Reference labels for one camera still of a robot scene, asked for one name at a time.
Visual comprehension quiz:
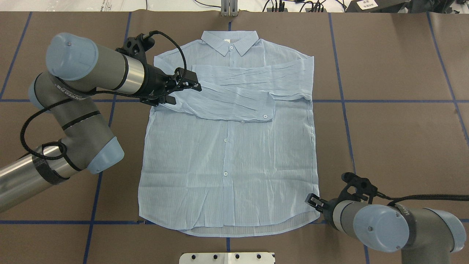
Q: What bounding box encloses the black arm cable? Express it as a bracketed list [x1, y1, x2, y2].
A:
[20, 31, 188, 160]
[374, 194, 469, 206]

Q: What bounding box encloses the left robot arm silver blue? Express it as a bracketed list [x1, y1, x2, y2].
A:
[0, 30, 202, 212]

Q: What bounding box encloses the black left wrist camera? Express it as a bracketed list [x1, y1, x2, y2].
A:
[115, 33, 155, 60]

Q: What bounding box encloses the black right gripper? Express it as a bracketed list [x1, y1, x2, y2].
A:
[305, 193, 342, 228]

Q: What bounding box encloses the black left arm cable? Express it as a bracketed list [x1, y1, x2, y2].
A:
[20, 31, 188, 160]

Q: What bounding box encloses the black laptop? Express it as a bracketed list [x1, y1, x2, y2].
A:
[345, 0, 468, 14]

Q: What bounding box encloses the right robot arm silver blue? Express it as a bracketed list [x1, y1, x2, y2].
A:
[305, 193, 467, 264]

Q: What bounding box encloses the light blue button shirt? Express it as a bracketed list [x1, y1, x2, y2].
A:
[138, 31, 320, 237]

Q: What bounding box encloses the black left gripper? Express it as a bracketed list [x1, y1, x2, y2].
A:
[141, 66, 202, 106]

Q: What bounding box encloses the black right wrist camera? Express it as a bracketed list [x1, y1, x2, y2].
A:
[338, 172, 377, 204]

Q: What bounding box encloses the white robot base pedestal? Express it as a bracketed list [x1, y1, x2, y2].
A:
[179, 252, 276, 264]

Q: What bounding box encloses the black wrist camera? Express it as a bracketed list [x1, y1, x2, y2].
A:
[338, 172, 377, 204]
[115, 33, 155, 60]

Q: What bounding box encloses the aluminium frame post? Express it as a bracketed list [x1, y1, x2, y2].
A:
[221, 0, 239, 17]

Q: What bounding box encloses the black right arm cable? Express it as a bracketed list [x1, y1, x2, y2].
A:
[374, 194, 469, 206]

